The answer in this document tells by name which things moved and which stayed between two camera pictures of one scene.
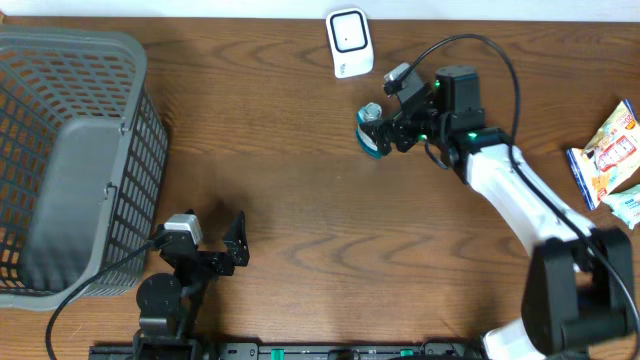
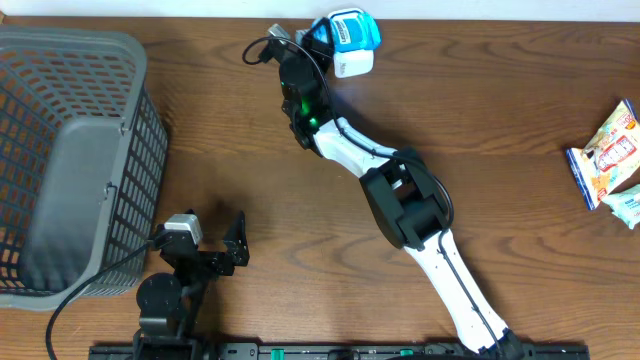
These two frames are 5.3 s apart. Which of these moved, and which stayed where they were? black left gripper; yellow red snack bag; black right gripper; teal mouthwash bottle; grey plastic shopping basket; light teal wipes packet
Moved: black right gripper; teal mouthwash bottle
Stayed: grey plastic shopping basket; yellow red snack bag; light teal wipes packet; black left gripper
